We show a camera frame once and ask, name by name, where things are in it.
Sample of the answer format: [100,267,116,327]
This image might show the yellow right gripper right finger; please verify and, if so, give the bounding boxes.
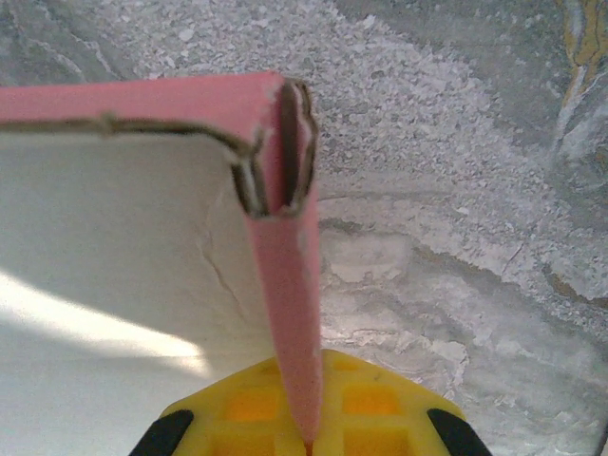
[313,349,488,456]

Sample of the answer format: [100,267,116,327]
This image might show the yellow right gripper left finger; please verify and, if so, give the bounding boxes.
[127,355,310,456]

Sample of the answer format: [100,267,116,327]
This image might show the pink paper box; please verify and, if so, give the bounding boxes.
[0,70,323,456]

